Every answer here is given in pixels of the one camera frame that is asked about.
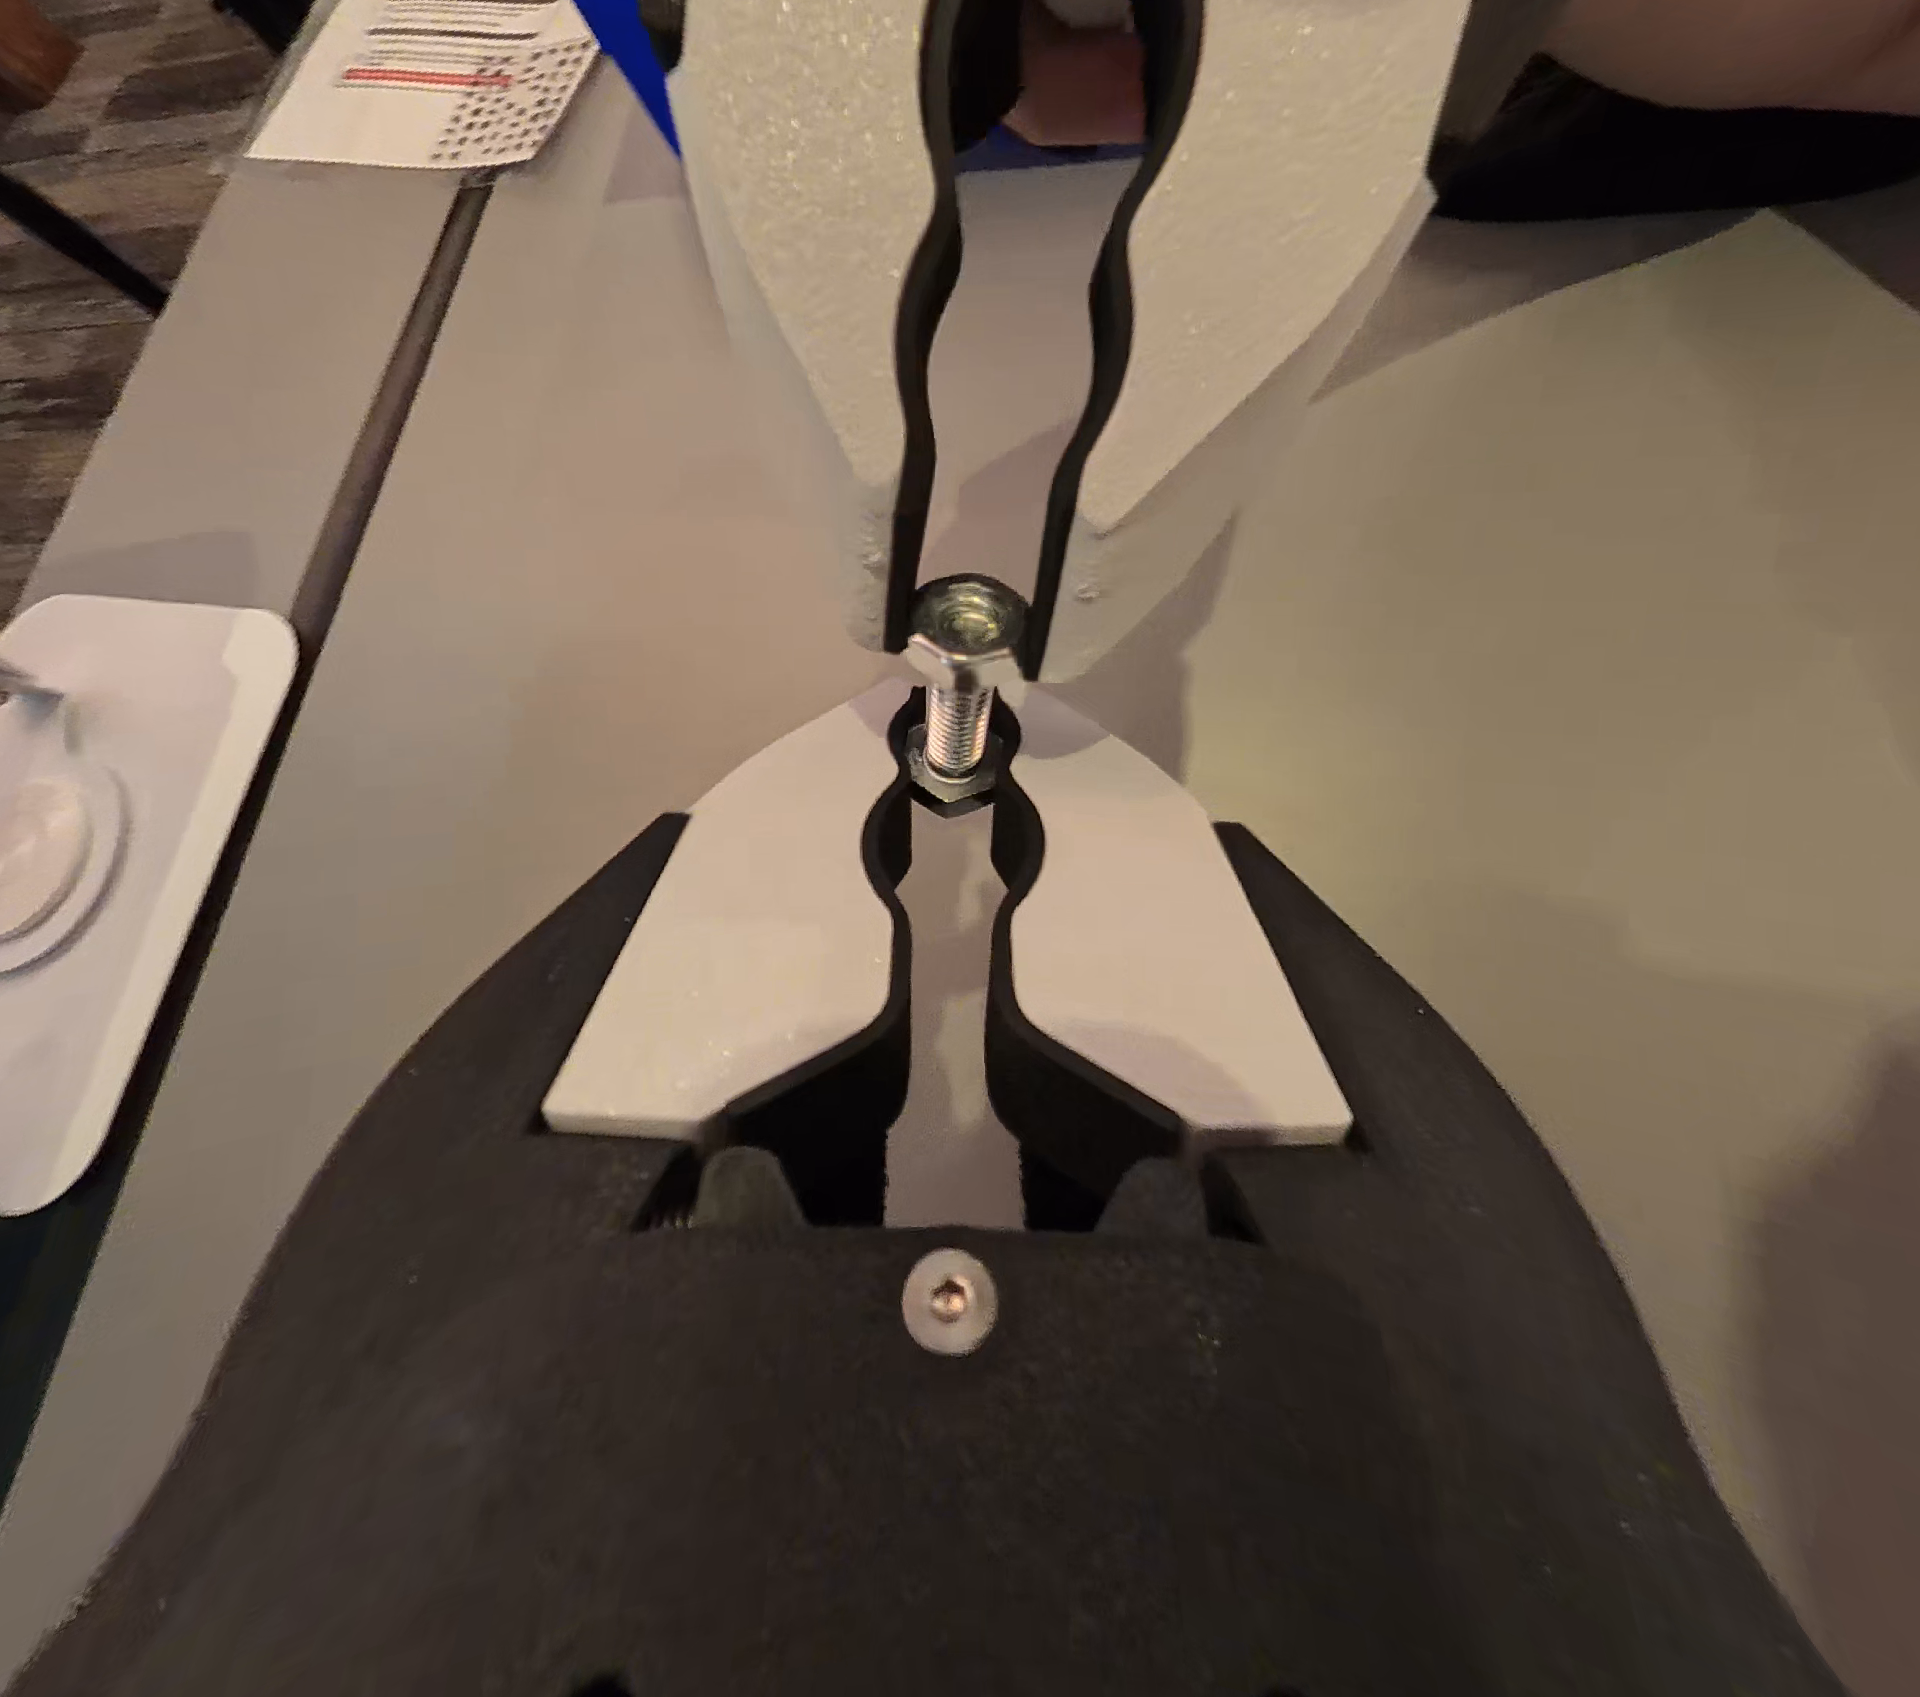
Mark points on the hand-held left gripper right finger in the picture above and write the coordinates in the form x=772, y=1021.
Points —
x=1170, y=977

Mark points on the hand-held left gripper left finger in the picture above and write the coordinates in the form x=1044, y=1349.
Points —
x=750, y=977

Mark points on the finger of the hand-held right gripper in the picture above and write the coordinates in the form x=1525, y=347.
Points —
x=810, y=77
x=1305, y=77

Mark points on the silver hex bolt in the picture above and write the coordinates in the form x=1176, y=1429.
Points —
x=960, y=677

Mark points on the person's right hand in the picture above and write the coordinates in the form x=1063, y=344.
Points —
x=1072, y=85

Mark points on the black wrist rest pad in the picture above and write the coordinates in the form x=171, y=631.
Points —
x=1651, y=160

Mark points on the white document stand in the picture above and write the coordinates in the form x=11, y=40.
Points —
x=120, y=888

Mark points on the brown wooden block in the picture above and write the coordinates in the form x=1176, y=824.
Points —
x=30, y=46

